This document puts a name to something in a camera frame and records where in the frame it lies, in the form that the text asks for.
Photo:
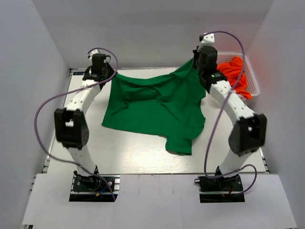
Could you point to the green t shirt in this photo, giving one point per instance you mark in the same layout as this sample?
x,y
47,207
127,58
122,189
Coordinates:
x,y
167,105

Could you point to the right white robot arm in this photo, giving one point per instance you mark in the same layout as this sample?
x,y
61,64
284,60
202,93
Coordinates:
x,y
249,128

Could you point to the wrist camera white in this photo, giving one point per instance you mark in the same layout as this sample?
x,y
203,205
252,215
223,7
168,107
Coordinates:
x,y
92,52
206,40

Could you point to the orange t shirt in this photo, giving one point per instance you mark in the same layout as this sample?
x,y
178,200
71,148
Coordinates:
x,y
232,71

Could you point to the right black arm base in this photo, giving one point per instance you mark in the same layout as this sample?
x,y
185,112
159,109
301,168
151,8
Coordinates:
x,y
223,190

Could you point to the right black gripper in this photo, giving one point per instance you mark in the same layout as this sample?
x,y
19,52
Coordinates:
x,y
196,55

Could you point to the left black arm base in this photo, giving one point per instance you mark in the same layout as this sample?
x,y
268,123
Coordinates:
x,y
92,189

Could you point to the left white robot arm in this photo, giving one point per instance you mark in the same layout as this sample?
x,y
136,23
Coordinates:
x,y
70,124

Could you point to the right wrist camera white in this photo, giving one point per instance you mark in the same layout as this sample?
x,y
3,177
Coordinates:
x,y
206,40

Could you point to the blue table label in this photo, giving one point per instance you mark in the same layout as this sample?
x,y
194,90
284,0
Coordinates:
x,y
78,73

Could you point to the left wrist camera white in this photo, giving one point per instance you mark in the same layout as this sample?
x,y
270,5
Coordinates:
x,y
92,52

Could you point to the white plastic basket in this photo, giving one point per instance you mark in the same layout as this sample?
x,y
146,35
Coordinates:
x,y
252,87

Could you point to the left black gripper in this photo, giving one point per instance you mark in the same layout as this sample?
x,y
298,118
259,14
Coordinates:
x,y
112,70

